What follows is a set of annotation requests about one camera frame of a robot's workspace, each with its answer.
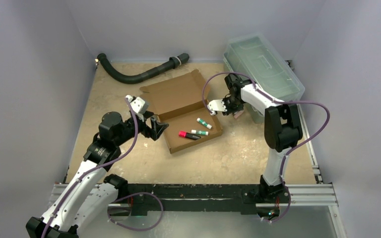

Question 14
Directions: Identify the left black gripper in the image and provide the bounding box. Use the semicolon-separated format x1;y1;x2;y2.
114;110;168;146

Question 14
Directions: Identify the pink white clip tool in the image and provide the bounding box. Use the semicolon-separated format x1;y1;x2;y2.
233;111;244;119

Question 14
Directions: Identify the black red marker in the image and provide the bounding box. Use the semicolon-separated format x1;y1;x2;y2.
179;131;201;140

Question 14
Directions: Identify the green white tube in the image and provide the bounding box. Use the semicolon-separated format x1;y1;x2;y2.
196;118;212;129
191;129;209;136

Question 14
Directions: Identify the brown cardboard box sheet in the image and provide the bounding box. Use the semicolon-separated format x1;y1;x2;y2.
139;69;223;154

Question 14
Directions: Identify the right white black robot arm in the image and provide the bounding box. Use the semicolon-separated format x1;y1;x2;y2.
222;73;303;202

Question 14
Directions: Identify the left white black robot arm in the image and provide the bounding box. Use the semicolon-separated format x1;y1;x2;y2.
26;112;169;238

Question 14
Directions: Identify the clear plastic storage bin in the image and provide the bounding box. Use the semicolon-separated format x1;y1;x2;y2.
223;33;306;124

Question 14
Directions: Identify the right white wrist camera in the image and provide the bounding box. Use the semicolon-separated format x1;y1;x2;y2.
207;99;227;116

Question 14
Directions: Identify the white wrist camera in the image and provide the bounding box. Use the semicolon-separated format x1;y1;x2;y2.
207;99;227;116
126;95;149;121

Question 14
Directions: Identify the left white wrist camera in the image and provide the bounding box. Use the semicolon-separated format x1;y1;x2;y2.
126;95;149;121

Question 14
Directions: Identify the black corrugated hose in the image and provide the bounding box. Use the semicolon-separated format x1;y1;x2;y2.
97;53;190;85

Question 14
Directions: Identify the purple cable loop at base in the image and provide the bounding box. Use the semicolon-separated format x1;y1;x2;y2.
107;189;165;231

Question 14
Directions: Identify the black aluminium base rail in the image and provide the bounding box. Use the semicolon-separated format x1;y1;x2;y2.
47;183;339;218

